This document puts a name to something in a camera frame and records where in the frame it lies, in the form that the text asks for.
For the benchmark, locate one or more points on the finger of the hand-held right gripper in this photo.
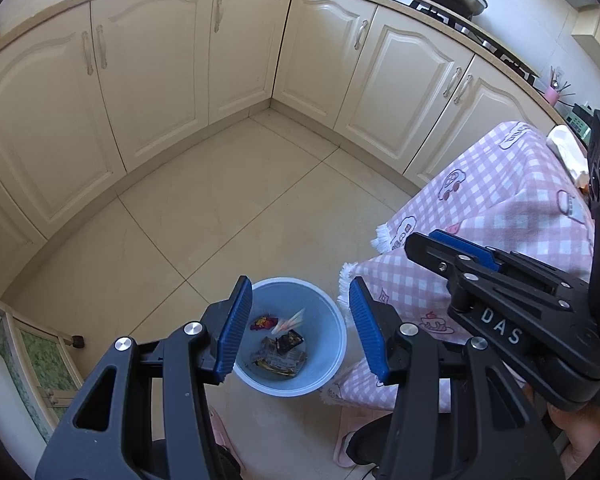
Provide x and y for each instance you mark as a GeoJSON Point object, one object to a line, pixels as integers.
{"type": "Point", "coordinates": [462, 246]}
{"type": "Point", "coordinates": [430, 252]}

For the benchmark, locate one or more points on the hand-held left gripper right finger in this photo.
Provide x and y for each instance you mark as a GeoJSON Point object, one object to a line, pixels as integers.
{"type": "Point", "coordinates": [365, 320]}

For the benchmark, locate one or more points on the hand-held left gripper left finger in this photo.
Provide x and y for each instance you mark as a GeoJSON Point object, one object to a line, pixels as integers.
{"type": "Point", "coordinates": [232, 330]}

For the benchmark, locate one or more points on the blue plastic trash bin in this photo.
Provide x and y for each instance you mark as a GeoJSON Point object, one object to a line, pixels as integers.
{"type": "Point", "coordinates": [322, 312]}

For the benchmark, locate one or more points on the orange peel piece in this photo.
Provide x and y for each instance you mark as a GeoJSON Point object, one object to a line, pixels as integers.
{"type": "Point", "coordinates": [583, 186]}

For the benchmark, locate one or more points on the cream snack wrapper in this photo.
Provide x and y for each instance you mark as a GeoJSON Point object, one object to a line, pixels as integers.
{"type": "Point", "coordinates": [576, 166]}

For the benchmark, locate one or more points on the person's right hand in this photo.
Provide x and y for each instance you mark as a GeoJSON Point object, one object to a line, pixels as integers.
{"type": "Point", "coordinates": [580, 435]}

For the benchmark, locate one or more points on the red purple candy wrapper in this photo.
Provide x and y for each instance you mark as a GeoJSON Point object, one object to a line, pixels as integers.
{"type": "Point", "coordinates": [262, 321]}

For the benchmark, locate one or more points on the small black wrapper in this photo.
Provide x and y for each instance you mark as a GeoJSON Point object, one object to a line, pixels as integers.
{"type": "Point", "coordinates": [287, 343]}

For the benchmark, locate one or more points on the white orange wrapper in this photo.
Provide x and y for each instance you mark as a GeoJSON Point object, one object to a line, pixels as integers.
{"type": "Point", "coordinates": [290, 321]}

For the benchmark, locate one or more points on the rubbish wrappers in bin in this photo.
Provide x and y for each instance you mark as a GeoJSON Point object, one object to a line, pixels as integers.
{"type": "Point", "coordinates": [280, 364]}

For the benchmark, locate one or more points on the pink checked tablecloth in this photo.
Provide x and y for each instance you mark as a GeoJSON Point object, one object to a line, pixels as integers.
{"type": "Point", "coordinates": [505, 195]}

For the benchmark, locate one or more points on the pink slipper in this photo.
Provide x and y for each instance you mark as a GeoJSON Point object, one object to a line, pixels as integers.
{"type": "Point", "coordinates": [341, 452]}
{"type": "Point", "coordinates": [220, 425]}

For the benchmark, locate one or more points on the person's right foot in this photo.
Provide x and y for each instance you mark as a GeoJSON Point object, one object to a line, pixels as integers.
{"type": "Point", "coordinates": [370, 445]}

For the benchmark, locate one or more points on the white crumpled tissue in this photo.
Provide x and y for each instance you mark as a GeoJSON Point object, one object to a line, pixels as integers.
{"type": "Point", "coordinates": [562, 137]}

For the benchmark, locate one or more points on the small black doorstop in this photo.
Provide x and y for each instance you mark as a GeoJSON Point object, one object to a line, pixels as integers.
{"type": "Point", "coordinates": [78, 342]}

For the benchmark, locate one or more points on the green electric cooker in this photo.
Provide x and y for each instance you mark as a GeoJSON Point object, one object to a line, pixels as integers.
{"type": "Point", "coordinates": [578, 126]}

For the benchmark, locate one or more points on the pink utensil holder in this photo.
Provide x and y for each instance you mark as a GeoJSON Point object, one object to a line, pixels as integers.
{"type": "Point", "coordinates": [551, 96]}

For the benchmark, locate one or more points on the bundle of chopsticks and spoons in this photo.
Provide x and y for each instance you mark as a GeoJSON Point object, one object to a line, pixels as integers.
{"type": "Point", "coordinates": [560, 80]}

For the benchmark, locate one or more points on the green glass panel door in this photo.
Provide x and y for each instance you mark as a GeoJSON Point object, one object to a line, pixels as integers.
{"type": "Point", "coordinates": [35, 355]}

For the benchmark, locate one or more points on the black gas stove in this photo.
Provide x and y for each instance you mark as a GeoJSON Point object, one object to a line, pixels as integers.
{"type": "Point", "coordinates": [485, 45]}

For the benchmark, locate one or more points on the cream kitchen cabinet run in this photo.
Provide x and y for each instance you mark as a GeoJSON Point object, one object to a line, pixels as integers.
{"type": "Point", "coordinates": [155, 85]}

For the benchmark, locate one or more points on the cream lattice wall cabinet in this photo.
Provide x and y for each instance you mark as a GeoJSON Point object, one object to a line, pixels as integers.
{"type": "Point", "coordinates": [597, 35]}

